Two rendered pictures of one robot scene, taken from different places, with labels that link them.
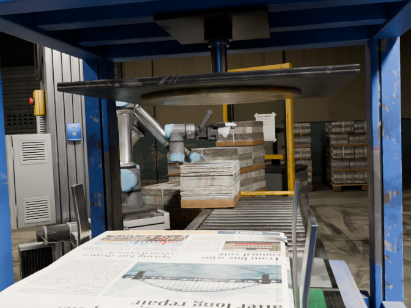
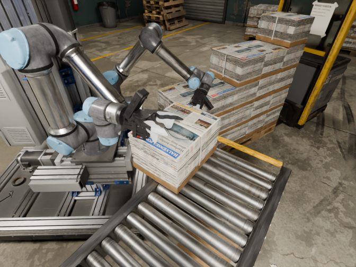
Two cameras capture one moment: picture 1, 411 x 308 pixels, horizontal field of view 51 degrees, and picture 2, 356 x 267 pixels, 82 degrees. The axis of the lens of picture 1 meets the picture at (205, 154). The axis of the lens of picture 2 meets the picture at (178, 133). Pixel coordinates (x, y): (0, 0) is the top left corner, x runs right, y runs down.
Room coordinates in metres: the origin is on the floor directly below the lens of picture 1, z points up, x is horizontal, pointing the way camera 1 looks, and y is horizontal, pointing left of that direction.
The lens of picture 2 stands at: (1.76, -0.39, 1.61)
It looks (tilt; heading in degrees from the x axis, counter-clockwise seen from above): 39 degrees down; 27
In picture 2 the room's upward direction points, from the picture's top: straight up
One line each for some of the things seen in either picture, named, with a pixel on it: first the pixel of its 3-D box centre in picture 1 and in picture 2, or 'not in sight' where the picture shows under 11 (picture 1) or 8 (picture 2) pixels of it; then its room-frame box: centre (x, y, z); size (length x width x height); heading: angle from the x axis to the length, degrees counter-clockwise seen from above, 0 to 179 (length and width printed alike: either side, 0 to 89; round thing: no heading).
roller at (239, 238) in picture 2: (255, 212); (197, 211); (2.24, -0.25, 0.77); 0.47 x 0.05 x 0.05; 80
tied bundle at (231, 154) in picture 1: (211, 162); (235, 64); (3.62, -0.04, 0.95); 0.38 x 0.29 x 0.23; 61
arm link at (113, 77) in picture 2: not in sight; (111, 82); (2.77, 0.65, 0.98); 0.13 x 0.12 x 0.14; 18
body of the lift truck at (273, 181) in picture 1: (272, 201); (300, 83); (4.83, -0.73, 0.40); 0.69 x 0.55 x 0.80; 60
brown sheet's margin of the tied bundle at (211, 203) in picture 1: (209, 201); (163, 167); (2.36, -0.01, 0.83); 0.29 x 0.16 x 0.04; 80
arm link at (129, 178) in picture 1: (123, 137); (51, 99); (2.20, 0.41, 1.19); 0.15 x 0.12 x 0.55; 2
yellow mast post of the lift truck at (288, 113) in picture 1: (288, 151); (332, 51); (4.35, -0.84, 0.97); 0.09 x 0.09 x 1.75; 60
